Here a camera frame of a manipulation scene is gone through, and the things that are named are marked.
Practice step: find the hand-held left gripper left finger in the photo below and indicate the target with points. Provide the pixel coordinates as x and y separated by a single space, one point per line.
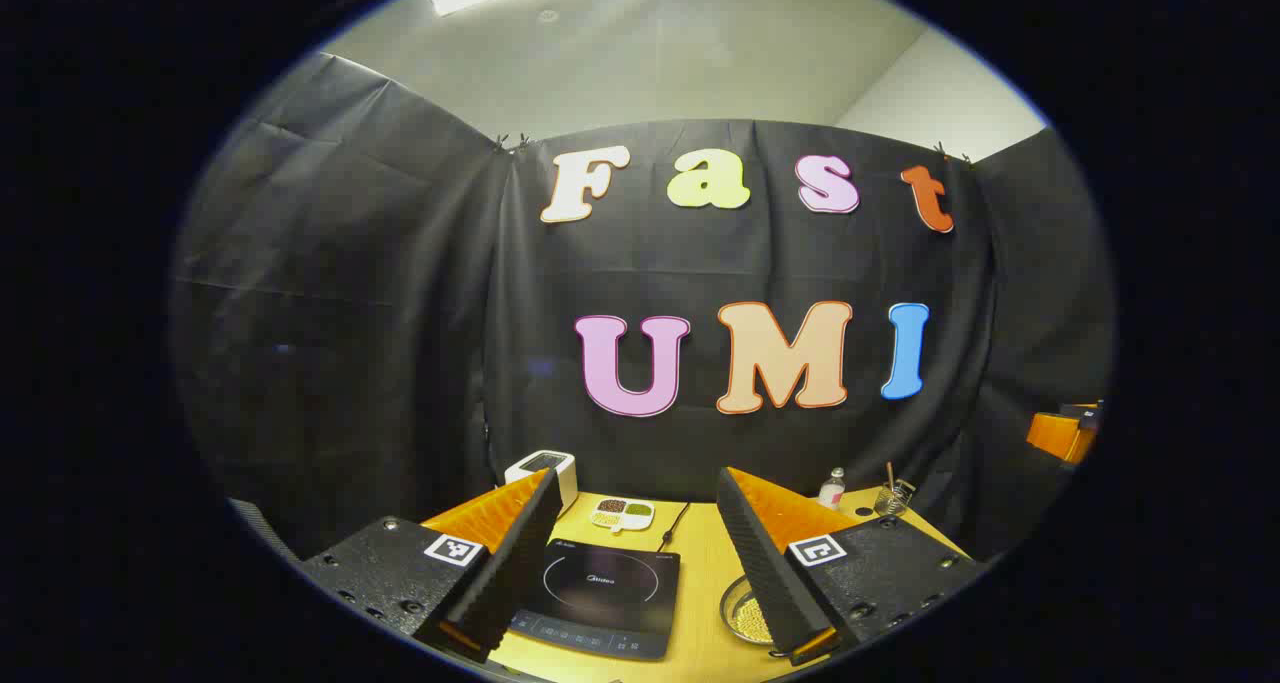
515 563

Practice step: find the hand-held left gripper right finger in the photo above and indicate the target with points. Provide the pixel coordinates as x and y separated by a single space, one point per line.
765 573

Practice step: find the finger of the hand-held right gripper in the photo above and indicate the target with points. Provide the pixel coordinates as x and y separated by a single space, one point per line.
1060 438

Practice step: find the black induction cooktop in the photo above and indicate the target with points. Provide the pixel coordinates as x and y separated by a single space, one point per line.
600 593

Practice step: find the pile of soybeans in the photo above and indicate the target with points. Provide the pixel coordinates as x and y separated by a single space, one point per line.
752 618

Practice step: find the white box-shaped appliance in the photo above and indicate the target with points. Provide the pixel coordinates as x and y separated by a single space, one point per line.
560 468

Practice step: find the white plastic bottle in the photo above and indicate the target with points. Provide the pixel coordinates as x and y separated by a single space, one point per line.
832 490

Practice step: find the white divided dish of beans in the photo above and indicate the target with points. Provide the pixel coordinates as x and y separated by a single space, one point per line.
622 513

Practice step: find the black backdrop cloth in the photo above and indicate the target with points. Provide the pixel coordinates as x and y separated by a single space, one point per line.
400 313

